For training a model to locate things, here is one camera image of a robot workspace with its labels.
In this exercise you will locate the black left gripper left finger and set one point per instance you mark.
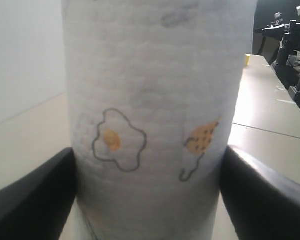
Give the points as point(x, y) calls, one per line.
point(37, 206)

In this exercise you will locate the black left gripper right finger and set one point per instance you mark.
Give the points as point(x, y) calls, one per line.
point(262, 204)

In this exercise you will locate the printed white paper towel roll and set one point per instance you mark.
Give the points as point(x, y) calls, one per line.
point(152, 87)

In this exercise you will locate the small yellow object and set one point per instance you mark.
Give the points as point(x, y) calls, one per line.
point(247, 59)

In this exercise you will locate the dark equipment in background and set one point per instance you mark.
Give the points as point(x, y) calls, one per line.
point(279, 20)

